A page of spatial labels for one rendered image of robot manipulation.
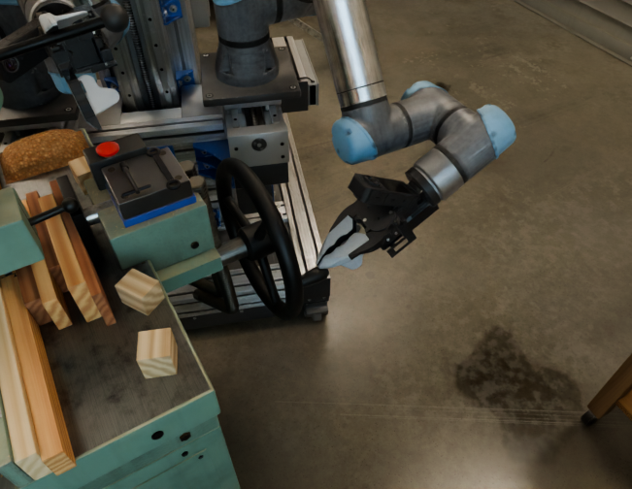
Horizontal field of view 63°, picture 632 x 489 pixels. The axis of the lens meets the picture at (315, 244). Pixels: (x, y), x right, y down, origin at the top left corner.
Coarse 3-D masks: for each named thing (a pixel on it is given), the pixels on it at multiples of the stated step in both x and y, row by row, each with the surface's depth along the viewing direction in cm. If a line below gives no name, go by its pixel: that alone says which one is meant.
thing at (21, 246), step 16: (0, 192) 61; (16, 192) 62; (0, 208) 60; (16, 208) 60; (0, 224) 58; (16, 224) 58; (0, 240) 59; (16, 240) 60; (32, 240) 61; (0, 256) 60; (16, 256) 61; (32, 256) 62; (0, 272) 61
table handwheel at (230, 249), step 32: (224, 160) 82; (224, 192) 92; (256, 192) 74; (224, 224) 98; (256, 224) 85; (224, 256) 83; (256, 256) 85; (288, 256) 74; (256, 288) 96; (288, 288) 77
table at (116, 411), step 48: (48, 192) 82; (96, 240) 75; (48, 336) 64; (96, 336) 64; (96, 384) 59; (144, 384) 59; (192, 384) 59; (96, 432) 55; (144, 432) 57; (48, 480) 53
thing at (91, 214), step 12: (60, 180) 69; (72, 192) 67; (96, 204) 71; (108, 204) 71; (72, 216) 64; (84, 216) 67; (96, 216) 70; (84, 228) 66; (84, 240) 67; (96, 252) 70
